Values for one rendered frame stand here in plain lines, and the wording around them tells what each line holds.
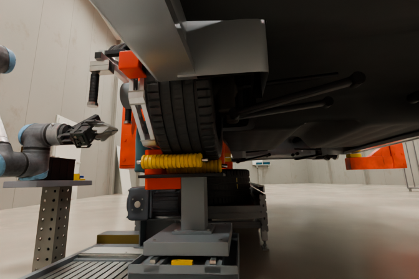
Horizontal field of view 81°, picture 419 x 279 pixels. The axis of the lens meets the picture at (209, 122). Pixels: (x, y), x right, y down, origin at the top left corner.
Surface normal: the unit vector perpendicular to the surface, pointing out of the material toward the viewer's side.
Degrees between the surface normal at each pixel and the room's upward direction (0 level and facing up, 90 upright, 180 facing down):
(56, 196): 90
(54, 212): 90
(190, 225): 90
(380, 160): 90
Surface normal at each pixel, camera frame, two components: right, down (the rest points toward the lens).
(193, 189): -0.12, -0.22
